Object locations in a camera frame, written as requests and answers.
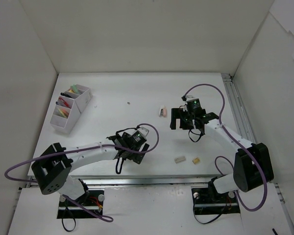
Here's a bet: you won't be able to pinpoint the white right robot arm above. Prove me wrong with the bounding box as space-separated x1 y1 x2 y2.
170 99 274 202

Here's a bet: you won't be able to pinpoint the white eraser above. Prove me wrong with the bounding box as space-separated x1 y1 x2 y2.
174 156 186 164

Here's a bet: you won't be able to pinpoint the twin orange yellow highlighter pack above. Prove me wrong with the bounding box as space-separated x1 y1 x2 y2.
58 109 69 118

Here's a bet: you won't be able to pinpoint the white compartment organizer box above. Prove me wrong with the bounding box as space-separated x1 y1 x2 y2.
50 84 93 134

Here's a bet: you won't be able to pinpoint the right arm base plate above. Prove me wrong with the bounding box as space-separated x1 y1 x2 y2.
192 188 241 215

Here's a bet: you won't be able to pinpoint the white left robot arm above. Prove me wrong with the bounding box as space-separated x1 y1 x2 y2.
31 127 149 206

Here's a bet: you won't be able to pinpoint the red gel pen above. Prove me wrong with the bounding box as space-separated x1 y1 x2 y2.
58 97 71 108

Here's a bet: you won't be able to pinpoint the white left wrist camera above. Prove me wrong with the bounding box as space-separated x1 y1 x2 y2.
137 126 149 138

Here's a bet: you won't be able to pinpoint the small tan staples box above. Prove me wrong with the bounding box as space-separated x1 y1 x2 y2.
192 158 200 165

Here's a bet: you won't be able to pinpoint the green highlighter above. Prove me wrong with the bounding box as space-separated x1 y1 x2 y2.
71 85 81 95

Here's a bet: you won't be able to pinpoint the pink mini stapler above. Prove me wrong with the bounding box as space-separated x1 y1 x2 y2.
159 105 167 118

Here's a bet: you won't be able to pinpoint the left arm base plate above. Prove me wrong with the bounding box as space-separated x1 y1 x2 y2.
57 189 104 219

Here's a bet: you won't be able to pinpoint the aluminium rail frame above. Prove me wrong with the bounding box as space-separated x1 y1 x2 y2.
26 73 285 211

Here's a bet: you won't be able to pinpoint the black handled scissors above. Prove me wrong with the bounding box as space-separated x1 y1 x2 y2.
60 93 72 98

